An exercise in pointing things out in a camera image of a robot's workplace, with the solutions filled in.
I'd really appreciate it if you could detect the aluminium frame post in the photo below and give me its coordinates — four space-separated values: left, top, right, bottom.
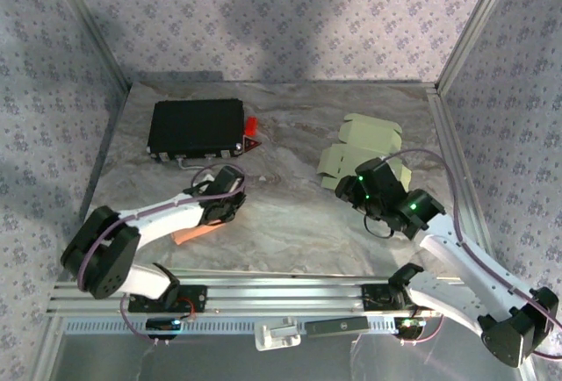
43 0 133 92
432 0 522 95

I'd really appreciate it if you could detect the black hard case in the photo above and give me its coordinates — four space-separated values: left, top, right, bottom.
147 98 246 170

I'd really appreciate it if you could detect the marble pattern mat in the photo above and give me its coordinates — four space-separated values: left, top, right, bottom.
69 80 486 279

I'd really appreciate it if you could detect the white plastic bracket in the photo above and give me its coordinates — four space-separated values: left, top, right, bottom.
255 315 302 351

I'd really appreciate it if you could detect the light green paper box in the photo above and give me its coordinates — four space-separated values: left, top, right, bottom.
317 112 414 192

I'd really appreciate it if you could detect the small circuit board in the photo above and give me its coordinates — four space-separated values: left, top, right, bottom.
393 317 427 341
146 317 184 341

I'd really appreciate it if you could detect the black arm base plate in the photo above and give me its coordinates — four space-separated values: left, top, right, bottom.
362 283 443 312
126 284 208 314

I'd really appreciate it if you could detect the orange paper box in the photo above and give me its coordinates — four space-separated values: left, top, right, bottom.
170 218 229 247

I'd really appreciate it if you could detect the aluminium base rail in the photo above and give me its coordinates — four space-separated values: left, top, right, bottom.
46 266 527 317

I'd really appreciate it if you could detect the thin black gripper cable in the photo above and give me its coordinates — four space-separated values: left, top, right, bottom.
363 216 394 240

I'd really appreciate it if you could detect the grey slotted cable duct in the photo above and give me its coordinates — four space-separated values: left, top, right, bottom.
69 317 405 337

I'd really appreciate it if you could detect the aluminium side rail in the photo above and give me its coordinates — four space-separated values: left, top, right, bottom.
424 84 501 270

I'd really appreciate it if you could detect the grey side rail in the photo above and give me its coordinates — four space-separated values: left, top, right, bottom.
65 80 135 268

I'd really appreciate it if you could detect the black bar device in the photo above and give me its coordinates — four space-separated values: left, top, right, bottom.
306 316 370 338

